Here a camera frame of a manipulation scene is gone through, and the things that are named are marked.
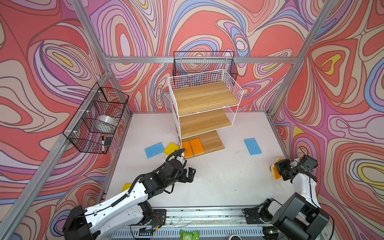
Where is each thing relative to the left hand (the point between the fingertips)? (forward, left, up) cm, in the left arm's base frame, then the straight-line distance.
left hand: (191, 169), depth 77 cm
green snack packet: (-27, +3, -11) cm, 29 cm away
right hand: (+5, -49, -6) cm, 49 cm away
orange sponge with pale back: (+16, +2, -11) cm, 20 cm away
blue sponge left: (+19, +25, -12) cm, 33 cm away
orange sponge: (+2, -47, -6) cm, 47 cm away
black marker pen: (+8, +43, +13) cm, 45 cm away
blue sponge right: (+21, -41, -11) cm, 47 cm away
